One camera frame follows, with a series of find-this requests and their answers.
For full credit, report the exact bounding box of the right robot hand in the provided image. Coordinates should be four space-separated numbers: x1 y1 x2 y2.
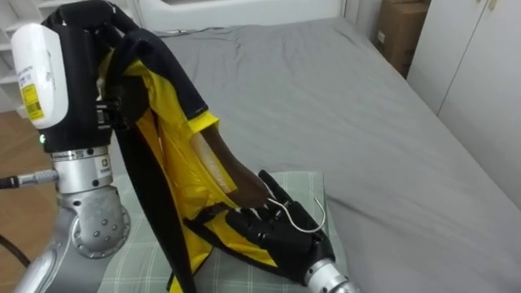
225 168 337 285

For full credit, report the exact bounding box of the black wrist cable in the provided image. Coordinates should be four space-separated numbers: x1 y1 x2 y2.
0 168 60 269

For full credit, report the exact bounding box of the green checked pillow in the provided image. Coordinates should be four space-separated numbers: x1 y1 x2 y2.
96 169 352 293

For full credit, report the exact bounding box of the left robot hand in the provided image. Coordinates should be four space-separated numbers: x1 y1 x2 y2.
10 0 140 154

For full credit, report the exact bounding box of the wooden clothes hanger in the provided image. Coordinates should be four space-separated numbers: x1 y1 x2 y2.
190 124 327 234

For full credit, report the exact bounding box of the white rounded panel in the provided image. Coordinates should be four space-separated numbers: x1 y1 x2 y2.
136 0 348 33

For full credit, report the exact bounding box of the tall cardboard box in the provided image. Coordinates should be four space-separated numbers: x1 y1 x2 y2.
374 0 432 79

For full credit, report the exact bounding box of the grey bed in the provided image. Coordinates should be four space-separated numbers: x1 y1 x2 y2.
107 15 521 293

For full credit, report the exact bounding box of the yellow and black garment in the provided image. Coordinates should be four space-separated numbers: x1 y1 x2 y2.
97 27 278 293

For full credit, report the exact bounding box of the white wardrobe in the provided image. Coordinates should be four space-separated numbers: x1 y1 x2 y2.
405 0 521 209

